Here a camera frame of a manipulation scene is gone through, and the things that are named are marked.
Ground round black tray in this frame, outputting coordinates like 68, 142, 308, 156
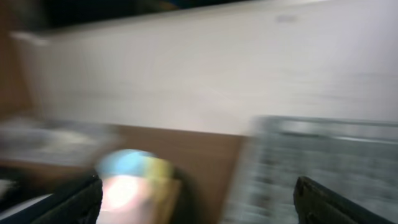
169, 168, 204, 224

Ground light blue plastic cup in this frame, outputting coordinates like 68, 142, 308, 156
95, 149, 155, 178

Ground pink plastic cup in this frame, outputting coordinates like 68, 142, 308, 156
96, 175, 152, 224

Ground yellow plastic bowl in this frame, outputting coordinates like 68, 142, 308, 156
145, 157, 181, 224

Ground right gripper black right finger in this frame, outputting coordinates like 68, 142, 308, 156
294, 176, 393, 224

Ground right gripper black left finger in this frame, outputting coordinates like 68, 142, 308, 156
1, 174, 103, 224

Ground clear plastic bin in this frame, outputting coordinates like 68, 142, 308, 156
1, 118, 119, 167

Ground grey dishwasher rack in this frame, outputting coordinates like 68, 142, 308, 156
221, 116, 397, 223

